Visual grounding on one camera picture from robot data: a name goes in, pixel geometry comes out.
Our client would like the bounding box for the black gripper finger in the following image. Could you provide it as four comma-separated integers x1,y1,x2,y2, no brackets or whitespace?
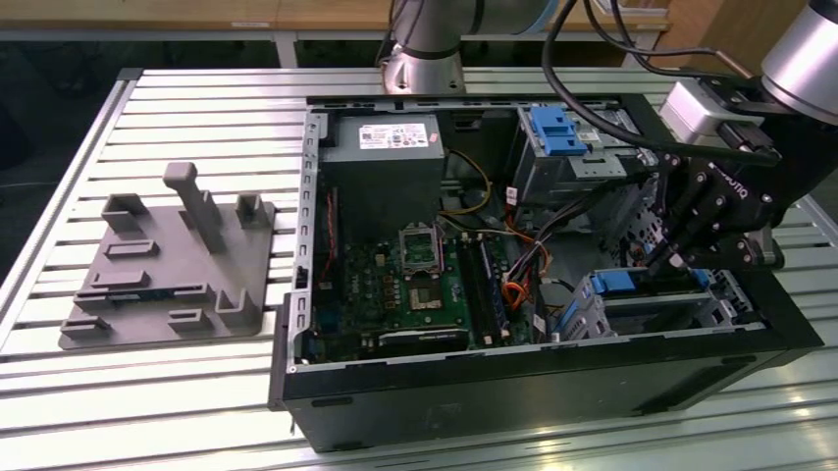
678,229,787,274
645,152,733,282

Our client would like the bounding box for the black wire with blue clip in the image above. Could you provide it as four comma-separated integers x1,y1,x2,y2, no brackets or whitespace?
625,242,661,269

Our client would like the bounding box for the hard disk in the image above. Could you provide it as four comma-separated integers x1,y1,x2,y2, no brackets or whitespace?
589,267,714,296

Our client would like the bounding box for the metal disk bay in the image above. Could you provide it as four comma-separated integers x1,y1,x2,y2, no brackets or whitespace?
559,267,754,340

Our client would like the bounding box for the RAM slot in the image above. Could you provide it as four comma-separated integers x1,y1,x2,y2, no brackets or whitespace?
457,233,494,347

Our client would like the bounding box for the metal drive cage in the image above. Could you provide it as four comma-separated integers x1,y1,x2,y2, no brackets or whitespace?
514,106,662,207

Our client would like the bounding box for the blue drive cage latch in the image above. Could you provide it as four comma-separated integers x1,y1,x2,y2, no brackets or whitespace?
530,106,589,157

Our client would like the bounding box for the CPU socket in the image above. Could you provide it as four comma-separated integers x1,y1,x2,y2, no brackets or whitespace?
398,223,447,276

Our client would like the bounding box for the square chipset chip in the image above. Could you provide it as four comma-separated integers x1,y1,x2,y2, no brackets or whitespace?
409,283,451,313

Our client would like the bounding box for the grey power supply unit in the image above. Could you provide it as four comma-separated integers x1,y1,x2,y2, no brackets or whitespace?
319,113,449,232

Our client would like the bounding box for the black graphics card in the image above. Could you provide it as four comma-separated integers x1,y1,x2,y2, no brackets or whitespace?
359,326,471,357

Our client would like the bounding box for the green motherboard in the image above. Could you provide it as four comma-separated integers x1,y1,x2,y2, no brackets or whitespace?
311,215,545,352

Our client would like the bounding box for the black open PC case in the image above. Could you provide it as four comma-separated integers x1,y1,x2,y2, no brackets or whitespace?
267,92,826,455

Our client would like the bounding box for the grey plastic parts rack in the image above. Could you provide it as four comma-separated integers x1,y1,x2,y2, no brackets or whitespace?
56,161,280,352

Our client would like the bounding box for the black cable bundle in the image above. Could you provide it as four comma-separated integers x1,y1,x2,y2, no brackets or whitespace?
533,174,661,244

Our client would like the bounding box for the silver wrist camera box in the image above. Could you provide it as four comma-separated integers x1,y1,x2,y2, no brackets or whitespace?
658,78,785,163

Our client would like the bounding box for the multicolour wire bundle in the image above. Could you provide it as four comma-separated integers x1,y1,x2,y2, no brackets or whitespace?
507,230,555,284

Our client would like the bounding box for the yellow cable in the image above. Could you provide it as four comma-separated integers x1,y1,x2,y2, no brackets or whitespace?
439,149,494,217

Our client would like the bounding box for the orange wire loop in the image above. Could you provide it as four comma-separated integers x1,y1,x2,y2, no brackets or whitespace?
501,280,533,315

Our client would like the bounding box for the thin red wire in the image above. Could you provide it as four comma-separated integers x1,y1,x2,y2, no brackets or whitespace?
323,188,343,288

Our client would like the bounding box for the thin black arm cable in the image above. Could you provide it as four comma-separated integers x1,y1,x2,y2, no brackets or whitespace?
375,0,411,90

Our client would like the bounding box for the wooden desk with grey frame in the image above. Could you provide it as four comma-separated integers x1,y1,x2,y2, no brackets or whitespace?
0,0,673,70

